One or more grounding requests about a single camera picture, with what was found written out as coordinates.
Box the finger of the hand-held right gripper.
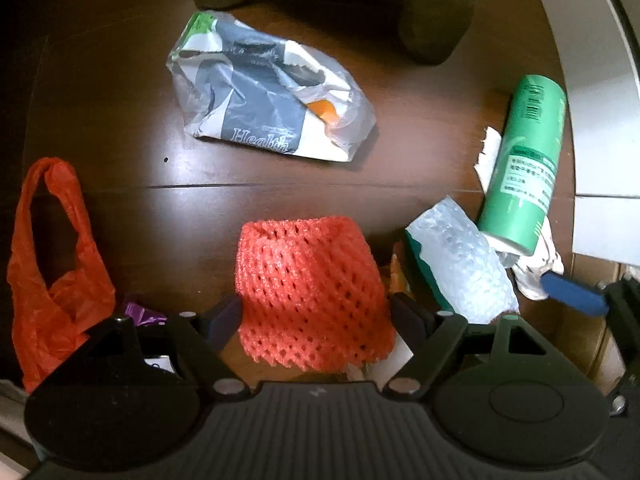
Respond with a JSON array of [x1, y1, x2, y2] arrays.
[[606, 372, 640, 418], [541, 270, 640, 361]]

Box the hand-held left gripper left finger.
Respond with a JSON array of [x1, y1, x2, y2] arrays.
[[87, 294, 253, 403]]

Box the white wardrobe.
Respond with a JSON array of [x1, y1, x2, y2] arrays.
[[530, 0, 640, 271]]

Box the purple wrapper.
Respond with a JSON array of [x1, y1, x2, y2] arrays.
[[120, 295, 168, 328]]

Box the orange plastic bag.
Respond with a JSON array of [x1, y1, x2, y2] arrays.
[[7, 157, 118, 395]]

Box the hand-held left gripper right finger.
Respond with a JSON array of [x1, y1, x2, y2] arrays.
[[381, 292, 549, 403]]

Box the grey white printed plastic bag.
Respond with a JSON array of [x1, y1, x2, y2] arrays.
[[166, 10, 377, 163]]

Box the white crumpled paper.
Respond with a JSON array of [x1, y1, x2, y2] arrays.
[[474, 126, 566, 302]]

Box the green cylindrical can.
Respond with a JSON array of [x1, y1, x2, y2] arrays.
[[475, 74, 568, 256]]

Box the bubble wrap packet green edge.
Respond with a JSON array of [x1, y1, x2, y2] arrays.
[[405, 195, 521, 326]]

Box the orange foam net sleeve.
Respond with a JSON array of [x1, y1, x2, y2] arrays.
[[235, 216, 396, 372]]

